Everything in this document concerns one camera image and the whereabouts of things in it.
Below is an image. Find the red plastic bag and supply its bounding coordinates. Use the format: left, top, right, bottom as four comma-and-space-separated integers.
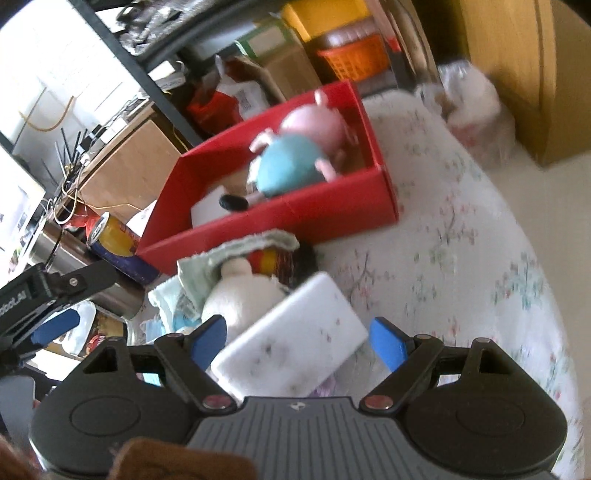
187, 88, 241, 136

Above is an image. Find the striped knit hat black hair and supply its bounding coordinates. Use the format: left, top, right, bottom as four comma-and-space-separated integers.
249, 242, 319, 294

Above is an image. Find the white plastic bag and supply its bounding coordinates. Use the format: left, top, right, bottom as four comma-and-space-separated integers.
416, 62, 516, 168

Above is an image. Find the clear lidded container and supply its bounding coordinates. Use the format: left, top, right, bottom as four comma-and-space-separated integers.
318, 18, 380, 51

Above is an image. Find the red cardboard box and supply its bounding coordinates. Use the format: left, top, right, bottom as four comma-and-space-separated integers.
136, 79, 400, 277

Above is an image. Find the orange plastic basket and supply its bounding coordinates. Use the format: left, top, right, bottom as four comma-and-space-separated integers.
316, 34, 393, 84

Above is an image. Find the cardboard box green label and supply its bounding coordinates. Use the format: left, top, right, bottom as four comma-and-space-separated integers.
233, 14, 324, 103

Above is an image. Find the brown cloth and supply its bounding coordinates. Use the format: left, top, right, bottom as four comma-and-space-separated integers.
108, 438, 259, 480

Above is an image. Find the yellow plastic bin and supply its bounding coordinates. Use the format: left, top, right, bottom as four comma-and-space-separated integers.
281, 0, 376, 43

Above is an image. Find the pink pig plush blue dress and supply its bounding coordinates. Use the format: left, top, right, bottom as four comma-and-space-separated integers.
219, 90, 358, 210

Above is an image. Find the brown cardboard box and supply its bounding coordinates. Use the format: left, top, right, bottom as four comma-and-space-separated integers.
78, 107, 186, 222

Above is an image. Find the yellow cable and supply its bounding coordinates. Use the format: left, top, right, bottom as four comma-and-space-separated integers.
21, 95, 77, 133

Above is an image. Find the beige plush toy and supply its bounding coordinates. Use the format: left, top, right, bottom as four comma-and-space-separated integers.
202, 257, 296, 340

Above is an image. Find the white labelled package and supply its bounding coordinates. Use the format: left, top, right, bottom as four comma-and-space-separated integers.
216, 54, 273, 125

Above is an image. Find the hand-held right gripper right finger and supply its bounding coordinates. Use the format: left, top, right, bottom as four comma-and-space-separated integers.
359, 316, 525, 414

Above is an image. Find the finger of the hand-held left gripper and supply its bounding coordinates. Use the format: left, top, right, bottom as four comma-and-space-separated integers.
0, 302, 81, 367
42, 259, 122, 306

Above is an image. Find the red snack packet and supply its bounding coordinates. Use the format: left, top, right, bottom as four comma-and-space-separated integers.
60, 300, 129, 359

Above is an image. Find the computer monitor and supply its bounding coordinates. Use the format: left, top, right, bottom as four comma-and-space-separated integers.
0, 143, 47, 243

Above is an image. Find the black shelf frame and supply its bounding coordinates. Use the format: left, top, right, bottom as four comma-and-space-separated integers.
76, 0, 218, 145

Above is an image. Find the wooden cabinet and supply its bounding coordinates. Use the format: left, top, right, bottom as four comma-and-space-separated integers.
457, 0, 591, 168

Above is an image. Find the floral sheet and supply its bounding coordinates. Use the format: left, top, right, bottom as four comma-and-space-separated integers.
134, 90, 588, 480

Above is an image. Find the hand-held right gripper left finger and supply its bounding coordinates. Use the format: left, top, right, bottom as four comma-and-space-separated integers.
69, 315, 235, 415

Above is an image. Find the light green towel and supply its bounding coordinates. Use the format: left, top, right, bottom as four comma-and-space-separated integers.
178, 229, 301, 315

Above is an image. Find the yellow and blue can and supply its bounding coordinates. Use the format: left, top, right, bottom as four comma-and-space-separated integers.
88, 212, 160, 284

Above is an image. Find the black router with antennas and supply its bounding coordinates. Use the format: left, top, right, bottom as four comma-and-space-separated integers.
54, 130, 90, 185

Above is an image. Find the stainless steel tumbler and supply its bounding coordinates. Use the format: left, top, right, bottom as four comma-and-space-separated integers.
23, 222, 146, 320

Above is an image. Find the white foam block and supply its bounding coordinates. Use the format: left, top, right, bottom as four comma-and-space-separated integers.
210, 272, 370, 398

